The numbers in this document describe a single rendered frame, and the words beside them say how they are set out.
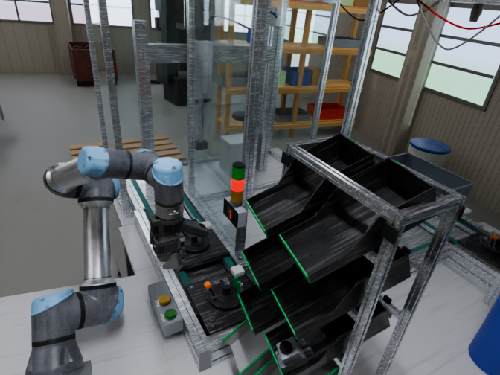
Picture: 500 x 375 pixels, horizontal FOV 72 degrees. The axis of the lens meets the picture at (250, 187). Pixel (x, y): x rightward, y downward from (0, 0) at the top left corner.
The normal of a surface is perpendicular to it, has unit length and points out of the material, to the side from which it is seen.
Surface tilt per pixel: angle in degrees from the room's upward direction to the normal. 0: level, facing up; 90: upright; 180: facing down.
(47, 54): 90
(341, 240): 25
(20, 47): 90
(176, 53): 90
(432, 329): 0
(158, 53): 90
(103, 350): 0
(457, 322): 0
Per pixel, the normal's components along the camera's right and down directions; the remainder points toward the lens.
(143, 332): 0.07, -0.87
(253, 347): -0.61, -0.55
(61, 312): 0.69, -0.28
